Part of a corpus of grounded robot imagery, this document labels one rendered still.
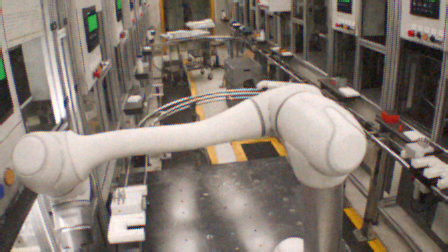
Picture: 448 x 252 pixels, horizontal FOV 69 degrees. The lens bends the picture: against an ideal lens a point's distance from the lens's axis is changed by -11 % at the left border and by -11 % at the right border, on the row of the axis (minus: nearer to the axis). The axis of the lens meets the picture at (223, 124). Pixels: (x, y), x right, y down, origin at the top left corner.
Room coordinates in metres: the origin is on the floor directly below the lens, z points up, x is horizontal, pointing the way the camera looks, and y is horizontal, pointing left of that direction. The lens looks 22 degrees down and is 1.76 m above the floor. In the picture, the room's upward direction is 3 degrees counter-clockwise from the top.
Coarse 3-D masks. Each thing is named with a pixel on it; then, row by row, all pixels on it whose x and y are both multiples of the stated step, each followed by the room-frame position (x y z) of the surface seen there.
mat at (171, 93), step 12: (168, 72) 7.24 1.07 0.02; (168, 84) 6.34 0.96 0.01; (192, 84) 6.25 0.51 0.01; (168, 96) 5.61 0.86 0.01; (180, 96) 5.57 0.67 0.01; (192, 96) 5.54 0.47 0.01; (168, 108) 5.02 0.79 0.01; (180, 108) 5.00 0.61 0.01; (168, 120) 4.53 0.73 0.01; (180, 120) 4.51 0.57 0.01; (180, 156) 3.46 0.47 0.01; (192, 156) 3.44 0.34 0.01; (204, 156) 3.43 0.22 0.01; (216, 156) 3.43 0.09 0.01; (168, 168) 3.20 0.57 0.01
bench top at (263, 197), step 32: (256, 160) 2.03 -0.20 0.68; (288, 160) 2.01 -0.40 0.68; (160, 192) 1.71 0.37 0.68; (192, 192) 1.70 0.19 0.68; (224, 192) 1.68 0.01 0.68; (256, 192) 1.66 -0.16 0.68; (288, 192) 1.64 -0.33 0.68; (160, 224) 1.42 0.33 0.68; (192, 224) 1.41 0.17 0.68; (224, 224) 1.40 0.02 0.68; (256, 224) 1.38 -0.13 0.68; (288, 224) 1.37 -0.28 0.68
